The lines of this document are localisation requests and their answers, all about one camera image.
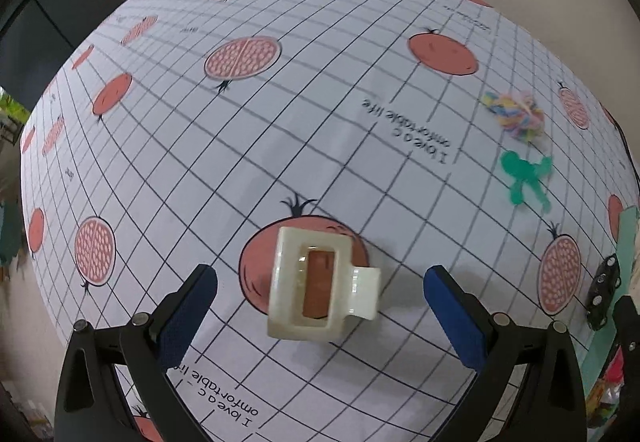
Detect black toy car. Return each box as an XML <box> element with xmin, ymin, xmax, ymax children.
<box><xmin>586</xmin><ymin>254</ymin><xmax>622</xmax><ymax>332</ymax></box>

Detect cream plastic claw clip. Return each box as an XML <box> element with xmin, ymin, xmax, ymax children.
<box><xmin>267</xmin><ymin>226</ymin><xmax>381</xmax><ymax>342</ymax></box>

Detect yellow red rice cracker packet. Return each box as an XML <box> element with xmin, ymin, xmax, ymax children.
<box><xmin>586</xmin><ymin>347</ymin><xmax>624</xmax><ymax>429</ymax></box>

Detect white box with green rim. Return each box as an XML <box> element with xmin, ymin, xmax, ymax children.
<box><xmin>574</xmin><ymin>206</ymin><xmax>640</xmax><ymax>442</ymax></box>

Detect pastel multicolour yarn scrunchie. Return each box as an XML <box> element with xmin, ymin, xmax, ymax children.
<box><xmin>480</xmin><ymin>92</ymin><xmax>546</xmax><ymax>142</ymax></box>

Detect pomegranate print grid tablecloth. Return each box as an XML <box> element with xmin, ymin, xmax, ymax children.
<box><xmin>22</xmin><ymin>0</ymin><xmax>638</xmax><ymax>441</ymax></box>

